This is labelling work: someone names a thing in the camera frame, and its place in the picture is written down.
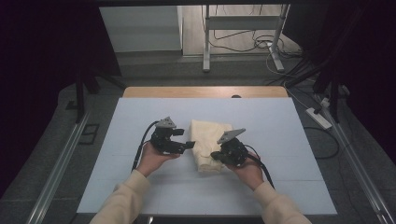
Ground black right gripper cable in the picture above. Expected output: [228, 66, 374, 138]
[244, 144, 276, 190]

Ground cream baby pants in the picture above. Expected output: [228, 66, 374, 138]
[189, 119, 234, 174]

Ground light blue table mat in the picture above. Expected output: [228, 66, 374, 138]
[76, 97, 338, 216]

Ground person's left hand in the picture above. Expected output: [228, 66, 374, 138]
[135, 141, 182, 178]

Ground person's right hand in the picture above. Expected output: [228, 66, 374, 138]
[225, 150, 265, 191]

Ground tangle of black cables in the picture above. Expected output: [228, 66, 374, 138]
[205, 4, 304, 61]

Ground black floor cable loop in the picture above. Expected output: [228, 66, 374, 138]
[303, 125, 341, 161]

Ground dark curtain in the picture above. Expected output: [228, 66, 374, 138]
[0, 0, 123, 198]
[281, 0, 396, 166]

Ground white power strip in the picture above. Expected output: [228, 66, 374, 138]
[304, 106, 333, 131]

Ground aluminium floor rail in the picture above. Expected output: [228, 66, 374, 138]
[313, 92, 396, 224]
[25, 111, 92, 224]

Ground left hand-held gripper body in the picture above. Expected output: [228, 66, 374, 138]
[149, 116, 185, 156]

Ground wooden table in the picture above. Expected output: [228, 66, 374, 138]
[122, 85, 290, 99]

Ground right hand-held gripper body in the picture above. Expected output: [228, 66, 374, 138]
[216, 127, 250, 168]

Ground white metal desk frame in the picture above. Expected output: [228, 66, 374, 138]
[202, 3, 291, 74]

